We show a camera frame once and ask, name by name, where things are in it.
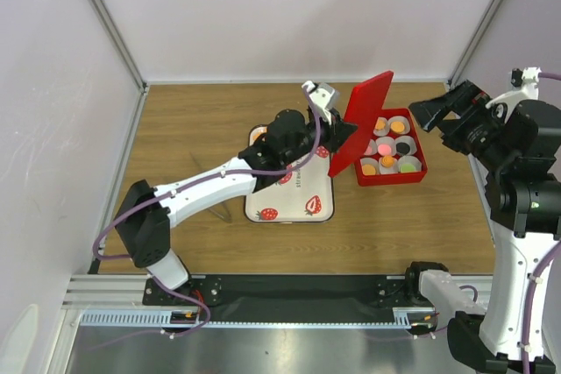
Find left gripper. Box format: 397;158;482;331
281;109;357;166

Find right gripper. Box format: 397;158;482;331
408;77;514;169

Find orange flower cookie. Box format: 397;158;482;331
375;118;386;131

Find round waffle cookie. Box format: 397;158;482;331
390;121;407;134
361;164;377;176

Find red box lid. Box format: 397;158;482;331
328;70;394;178

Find orange swirl cookie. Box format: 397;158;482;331
380;156;395;168

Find red cookie box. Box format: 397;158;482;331
354;109;428;187

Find green cookie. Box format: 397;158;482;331
400;163;417;173

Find metal serving tongs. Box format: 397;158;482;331
209;208;232;223

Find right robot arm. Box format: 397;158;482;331
403;81;560;373

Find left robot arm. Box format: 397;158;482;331
115;109;358;304

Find white paper cup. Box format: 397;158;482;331
379;158;399;175
376;137;396;157
364;138;377;156
373;116;390;137
397;155;423;173
395;136;417;155
388;116;410;136
359;157;380;177

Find white strawberry tray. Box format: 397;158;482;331
245;146;335;223

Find waffle cookie top left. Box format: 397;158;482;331
253;132;265;142

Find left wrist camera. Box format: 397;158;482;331
302;81;340;125

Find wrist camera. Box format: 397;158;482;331
302;81;340;125
486;67;542;118

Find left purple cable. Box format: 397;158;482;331
93;87;325;340

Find purple cable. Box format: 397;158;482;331
93;87;325;340
415;70;561;374

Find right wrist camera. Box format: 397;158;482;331
486;67;542;118

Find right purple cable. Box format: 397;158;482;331
415;70;561;374

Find right cable duct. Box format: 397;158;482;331
392;307;448;329

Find cable duct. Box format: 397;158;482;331
80;306;204;328
392;307;448;329

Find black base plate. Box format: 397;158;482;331
142;273;435;323

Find left cable duct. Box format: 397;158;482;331
80;306;204;328

